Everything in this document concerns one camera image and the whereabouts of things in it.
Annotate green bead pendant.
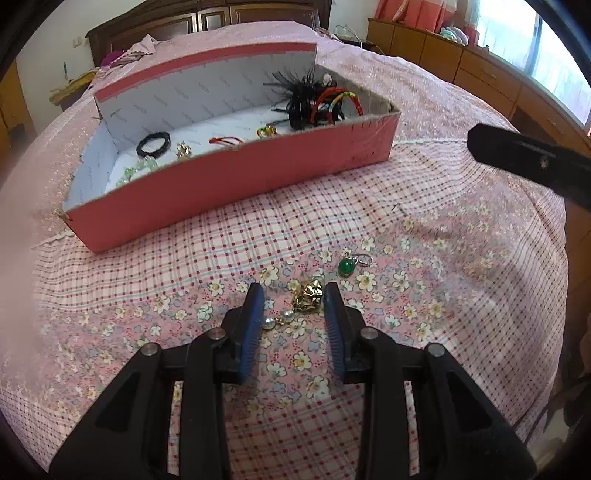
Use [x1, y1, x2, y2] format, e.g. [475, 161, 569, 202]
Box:
[338, 252, 373, 278]

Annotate dark wooden headboard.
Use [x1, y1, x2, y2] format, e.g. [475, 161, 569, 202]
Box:
[87, 0, 332, 67]

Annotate small gold charm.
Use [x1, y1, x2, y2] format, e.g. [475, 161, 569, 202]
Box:
[176, 142, 192, 160]

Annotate red multicolour cord bracelet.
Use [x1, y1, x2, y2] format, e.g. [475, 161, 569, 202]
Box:
[309, 86, 366, 125]

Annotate pink floral curtain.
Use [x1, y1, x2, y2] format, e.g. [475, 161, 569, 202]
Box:
[374, 0, 479, 33]

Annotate black feather hair clip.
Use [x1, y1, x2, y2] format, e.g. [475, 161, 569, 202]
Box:
[264, 69, 338, 131]

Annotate window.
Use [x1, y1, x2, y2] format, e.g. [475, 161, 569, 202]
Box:
[476, 0, 590, 127]

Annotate pink cardboard box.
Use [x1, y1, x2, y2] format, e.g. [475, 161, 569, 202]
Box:
[61, 42, 401, 253]

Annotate black hair tie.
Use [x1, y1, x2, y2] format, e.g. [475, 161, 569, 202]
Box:
[135, 131, 172, 158]

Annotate bedside table with yellow cloth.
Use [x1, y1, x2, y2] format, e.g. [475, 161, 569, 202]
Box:
[49, 69, 98, 111]

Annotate green bead bracelet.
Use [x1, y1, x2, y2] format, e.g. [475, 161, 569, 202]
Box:
[115, 157, 158, 186]

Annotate pink floral bedspread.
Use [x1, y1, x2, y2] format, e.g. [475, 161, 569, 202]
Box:
[1, 22, 568, 466]

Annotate pink clothes on bed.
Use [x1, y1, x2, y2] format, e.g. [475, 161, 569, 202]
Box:
[100, 34, 159, 67]

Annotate plush toys on cabinet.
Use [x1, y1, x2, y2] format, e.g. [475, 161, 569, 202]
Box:
[439, 26, 470, 46]

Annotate wooden drawer cabinet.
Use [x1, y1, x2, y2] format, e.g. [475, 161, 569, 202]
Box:
[367, 18, 590, 155]

